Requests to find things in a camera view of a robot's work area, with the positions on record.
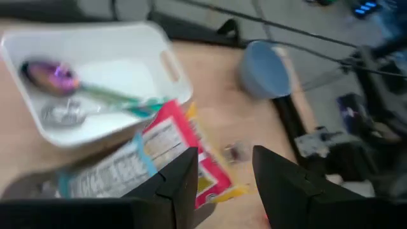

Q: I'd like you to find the white plastic bin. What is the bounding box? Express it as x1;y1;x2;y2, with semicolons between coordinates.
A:
0;21;194;149

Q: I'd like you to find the black computer tower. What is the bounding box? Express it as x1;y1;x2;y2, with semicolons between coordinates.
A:
351;0;382;18

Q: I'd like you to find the pink spoon teal handle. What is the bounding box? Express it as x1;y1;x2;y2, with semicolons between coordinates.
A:
20;59;168;118

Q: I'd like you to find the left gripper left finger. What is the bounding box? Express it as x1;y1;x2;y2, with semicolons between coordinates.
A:
0;146;199;229

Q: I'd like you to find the translucent grey plastic bin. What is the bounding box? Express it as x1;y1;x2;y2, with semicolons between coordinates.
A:
0;139;219;228

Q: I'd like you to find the blue bowl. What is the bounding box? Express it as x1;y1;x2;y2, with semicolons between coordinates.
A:
238;40;292;100

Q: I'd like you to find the blue yellow chip bag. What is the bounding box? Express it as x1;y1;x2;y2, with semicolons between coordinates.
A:
57;132;160;200

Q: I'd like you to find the yellow snack packet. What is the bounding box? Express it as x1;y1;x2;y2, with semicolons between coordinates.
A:
185;101;249;205

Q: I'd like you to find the silver spoon orange handle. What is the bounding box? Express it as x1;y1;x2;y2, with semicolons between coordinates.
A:
39;98;107;128

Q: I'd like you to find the red white snack bag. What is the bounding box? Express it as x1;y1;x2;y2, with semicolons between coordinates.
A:
142;99;233;210

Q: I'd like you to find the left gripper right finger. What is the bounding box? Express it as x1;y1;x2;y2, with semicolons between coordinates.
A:
252;145;407;229

